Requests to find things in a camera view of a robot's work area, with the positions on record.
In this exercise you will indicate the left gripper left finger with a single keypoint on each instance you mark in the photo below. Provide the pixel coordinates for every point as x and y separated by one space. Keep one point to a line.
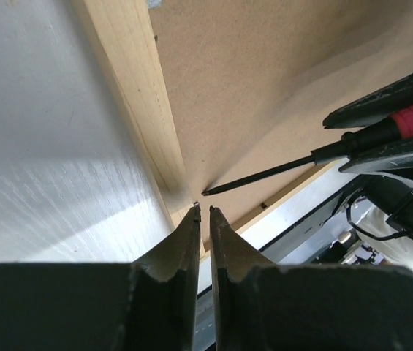
148 304

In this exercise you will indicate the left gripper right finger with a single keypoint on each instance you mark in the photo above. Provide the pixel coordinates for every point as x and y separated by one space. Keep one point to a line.
260 305

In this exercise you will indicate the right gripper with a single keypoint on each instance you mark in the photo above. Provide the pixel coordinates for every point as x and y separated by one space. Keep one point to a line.
391 196

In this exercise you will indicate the wooden picture frame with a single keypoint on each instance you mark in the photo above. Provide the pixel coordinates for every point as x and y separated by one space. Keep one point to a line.
210 91

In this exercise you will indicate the red handled screwdriver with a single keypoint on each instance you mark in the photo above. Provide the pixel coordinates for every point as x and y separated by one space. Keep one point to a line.
397 126

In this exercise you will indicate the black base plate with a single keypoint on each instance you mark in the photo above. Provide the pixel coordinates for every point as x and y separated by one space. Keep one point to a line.
293 233

